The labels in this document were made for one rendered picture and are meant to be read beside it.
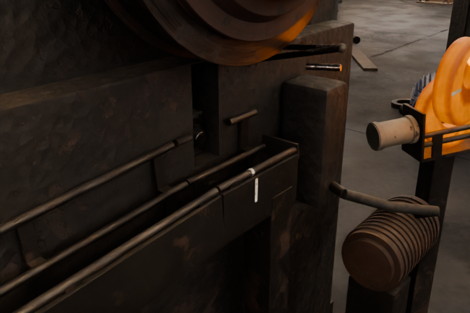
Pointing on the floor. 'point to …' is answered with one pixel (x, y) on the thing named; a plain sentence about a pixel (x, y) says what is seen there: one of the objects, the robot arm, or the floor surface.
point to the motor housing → (385, 258)
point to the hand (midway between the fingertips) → (466, 57)
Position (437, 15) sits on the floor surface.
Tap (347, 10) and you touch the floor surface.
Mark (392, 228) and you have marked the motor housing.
